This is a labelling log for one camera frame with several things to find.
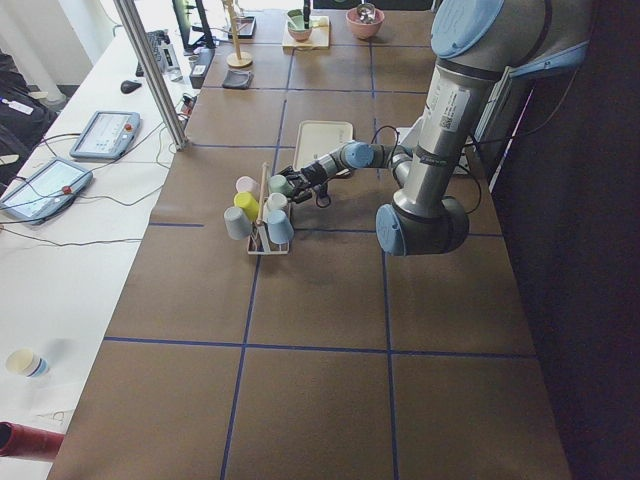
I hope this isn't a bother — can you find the lower teach pendant tablet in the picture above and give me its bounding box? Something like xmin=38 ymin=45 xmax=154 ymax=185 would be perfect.
xmin=1 ymin=157 xmax=93 ymax=224

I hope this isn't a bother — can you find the large pink bowl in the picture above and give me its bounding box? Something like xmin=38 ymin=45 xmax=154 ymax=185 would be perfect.
xmin=346 ymin=2 xmax=385 ymax=40

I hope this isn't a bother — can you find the blue cup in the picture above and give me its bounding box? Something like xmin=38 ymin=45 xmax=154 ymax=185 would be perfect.
xmin=266 ymin=209 xmax=294 ymax=245

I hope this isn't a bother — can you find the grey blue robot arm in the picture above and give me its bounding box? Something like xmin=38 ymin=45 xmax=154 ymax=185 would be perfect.
xmin=280 ymin=1 xmax=594 ymax=256

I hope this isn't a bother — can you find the grey folded cloth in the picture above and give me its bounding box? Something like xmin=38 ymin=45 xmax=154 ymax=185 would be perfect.
xmin=222 ymin=69 xmax=253 ymax=90

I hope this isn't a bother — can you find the white cup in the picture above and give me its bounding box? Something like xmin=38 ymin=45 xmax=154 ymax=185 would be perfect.
xmin=264 ymin=192 xmax=289 ymax=217

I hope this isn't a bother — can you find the teach pendant tablet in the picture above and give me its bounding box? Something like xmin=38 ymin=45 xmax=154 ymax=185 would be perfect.
xmin=69 ymin=111 xmax=141 ymax=161
xmin=1 ymin=157 xmax=93 ymax=224

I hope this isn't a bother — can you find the paper cup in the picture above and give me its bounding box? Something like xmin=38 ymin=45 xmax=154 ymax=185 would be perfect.
xmin=5 ymin=348 xmax=49 ymax=378

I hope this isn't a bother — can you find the cream rabbit tray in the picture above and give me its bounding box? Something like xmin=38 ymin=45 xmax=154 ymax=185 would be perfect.
xmin=292 ymin=120 xmax=354 ymax=171

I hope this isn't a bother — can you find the red cylinder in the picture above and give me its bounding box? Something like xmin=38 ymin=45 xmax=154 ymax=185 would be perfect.
xmin=1 ymin=422 xmax=65 ymax=461

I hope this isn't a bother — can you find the yellow cup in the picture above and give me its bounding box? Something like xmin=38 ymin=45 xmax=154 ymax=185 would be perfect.
xmin=234 ymin=191 xmax=260 ymax=222

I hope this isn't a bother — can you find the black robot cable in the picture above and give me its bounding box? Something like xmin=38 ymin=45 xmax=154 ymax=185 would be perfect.
xmin=369 ymin=124 xmax=481 ymax=211

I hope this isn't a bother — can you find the wooden stand with round base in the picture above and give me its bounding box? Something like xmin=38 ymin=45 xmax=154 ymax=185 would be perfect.
xmin=222 ymin=0 xmax=253 ymax=69

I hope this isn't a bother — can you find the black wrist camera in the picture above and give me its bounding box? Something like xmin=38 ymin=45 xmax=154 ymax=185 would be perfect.
xmin=313 ymin=183 xmax=331 ymax=208

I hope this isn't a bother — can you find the grey cup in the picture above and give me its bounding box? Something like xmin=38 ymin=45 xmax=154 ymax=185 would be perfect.
xmin=223 ymin=206 xmax=252 ymax=240

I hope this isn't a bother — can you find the white wire cup rack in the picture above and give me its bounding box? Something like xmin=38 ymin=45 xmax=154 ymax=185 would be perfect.
xmin=246 ymin=163 xmax=293 ymax=256

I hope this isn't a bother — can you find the pink cup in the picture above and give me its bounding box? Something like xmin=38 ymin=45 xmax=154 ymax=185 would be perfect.
xmin=235 ymin=176 xmax=260 ymax=199

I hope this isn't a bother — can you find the wooden cutting board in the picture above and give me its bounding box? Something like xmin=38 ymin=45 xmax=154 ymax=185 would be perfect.
xmin=282 ymin=15 xmax=331 ymax=49

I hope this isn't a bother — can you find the black computer mouse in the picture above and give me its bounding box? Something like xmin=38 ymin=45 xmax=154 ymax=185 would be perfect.
xmin=120 ymin=80 xmax=142 ymax=95

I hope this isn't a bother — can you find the upper teach pendant tablet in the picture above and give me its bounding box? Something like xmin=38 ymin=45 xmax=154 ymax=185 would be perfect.
xmin=69 ymin=111 xmax=141 ymax=161

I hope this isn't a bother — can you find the green cup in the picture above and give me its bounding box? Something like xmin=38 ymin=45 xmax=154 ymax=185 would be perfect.
xmin=268 ymin=174 xmax=294 ymax=200

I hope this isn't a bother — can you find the aluminium frame post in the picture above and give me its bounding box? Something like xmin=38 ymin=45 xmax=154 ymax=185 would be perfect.
xmin=114 ymin=0 xmax=188 ymax=151

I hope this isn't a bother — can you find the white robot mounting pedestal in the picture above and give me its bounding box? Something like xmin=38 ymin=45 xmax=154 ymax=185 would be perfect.
xmin=398 ymin=124 xmax=470 ymax=176

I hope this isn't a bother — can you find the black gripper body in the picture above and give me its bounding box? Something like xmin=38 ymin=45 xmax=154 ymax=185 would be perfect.
xmin=289 ymin=161 xmax=326 ymax=190

